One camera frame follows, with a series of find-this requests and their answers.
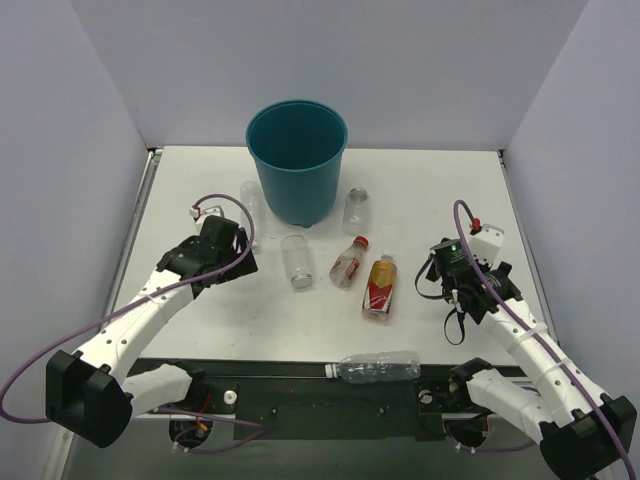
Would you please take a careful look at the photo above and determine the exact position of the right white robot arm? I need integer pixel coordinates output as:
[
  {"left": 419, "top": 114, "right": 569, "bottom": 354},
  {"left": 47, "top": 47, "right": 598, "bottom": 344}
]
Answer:
[{"left": 427, "top": 239, "right": 637, "bottom": 479}]

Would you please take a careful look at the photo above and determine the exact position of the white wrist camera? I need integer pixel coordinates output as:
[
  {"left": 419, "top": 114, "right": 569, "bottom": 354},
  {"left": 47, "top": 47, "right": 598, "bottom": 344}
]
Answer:
[
  {"left": 468, "top": 218, "right": 505, "bottom": 268},
  {"left": 189, "top": 205, "right": 225, "bottom": 223}
]

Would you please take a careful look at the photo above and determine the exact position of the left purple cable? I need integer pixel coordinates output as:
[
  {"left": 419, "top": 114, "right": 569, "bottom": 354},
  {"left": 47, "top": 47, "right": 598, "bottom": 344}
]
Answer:
[{"left": 0, "top": 194, "right": 257, "bottom": 425}]

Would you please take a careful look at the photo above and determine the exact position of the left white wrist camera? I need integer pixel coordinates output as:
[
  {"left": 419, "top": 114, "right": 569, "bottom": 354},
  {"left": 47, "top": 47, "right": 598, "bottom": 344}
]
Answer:
[{"left": 189, "top": 205, "right": 225, "bottom": 223}]

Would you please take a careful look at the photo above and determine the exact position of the purple cable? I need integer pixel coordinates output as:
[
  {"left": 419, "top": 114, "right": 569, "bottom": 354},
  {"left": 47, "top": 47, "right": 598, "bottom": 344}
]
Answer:
[
  {"left": 0, "top": 194, "right": 257, "bottom": 425},
  {"left": 452, "top": 199, "right": 632, "bottom": 480}
]

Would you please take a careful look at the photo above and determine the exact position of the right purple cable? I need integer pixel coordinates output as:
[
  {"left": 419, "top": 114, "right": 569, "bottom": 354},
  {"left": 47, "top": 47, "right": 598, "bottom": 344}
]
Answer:
[{"left": 452, "top": 199, "right": 632, "bottom": 480}]

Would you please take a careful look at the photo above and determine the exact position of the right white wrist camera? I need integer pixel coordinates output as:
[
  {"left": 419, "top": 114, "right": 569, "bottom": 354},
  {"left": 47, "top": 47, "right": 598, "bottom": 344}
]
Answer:
[{"left": 468, "top": 218, "right": 505, "bottom": 268}]

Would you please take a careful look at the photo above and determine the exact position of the teal plastic bin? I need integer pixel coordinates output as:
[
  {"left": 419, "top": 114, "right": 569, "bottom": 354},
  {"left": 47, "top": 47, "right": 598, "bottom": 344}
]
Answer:
[{"left": 245, "top": 99, "right": 348, "bottom": 228}]

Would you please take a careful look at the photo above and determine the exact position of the red cap labelled bottle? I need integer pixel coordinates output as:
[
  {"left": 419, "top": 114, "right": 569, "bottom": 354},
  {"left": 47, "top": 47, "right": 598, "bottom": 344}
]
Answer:
[{"left": 329, "top": 236, "right": 369, "bottom": 288}]

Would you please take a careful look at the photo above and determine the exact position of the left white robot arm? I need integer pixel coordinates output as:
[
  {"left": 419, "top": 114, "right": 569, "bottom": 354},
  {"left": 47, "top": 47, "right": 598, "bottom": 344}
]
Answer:
[{"left": 45, "top": 215, "right": 258, "bottom": 448}]

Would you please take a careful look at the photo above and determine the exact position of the crushed clear white-cap bottle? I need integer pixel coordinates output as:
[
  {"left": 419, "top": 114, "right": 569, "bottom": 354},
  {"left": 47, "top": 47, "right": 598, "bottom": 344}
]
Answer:
[{"left": 324, "top": 351, "right": 421, "bottom": 384}]

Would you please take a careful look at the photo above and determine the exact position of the gold red labelled bottle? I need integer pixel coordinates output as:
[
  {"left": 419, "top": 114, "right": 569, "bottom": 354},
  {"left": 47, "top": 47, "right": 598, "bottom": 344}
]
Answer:
[{"left": 362, "top": 254, "right": 397, "bottom": 321}]

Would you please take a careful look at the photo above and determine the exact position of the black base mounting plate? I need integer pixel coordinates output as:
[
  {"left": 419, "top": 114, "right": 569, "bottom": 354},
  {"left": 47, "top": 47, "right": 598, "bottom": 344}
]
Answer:
[{"left": 127, "top": 357, "right": 521, "bottom": 446}]

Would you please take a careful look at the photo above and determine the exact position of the clear bottle silver cap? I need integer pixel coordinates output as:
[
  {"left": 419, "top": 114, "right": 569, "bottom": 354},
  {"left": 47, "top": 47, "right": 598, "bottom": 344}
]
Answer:
[{"left": 280, "top": 234, "right": 315, "bottom": 291}]

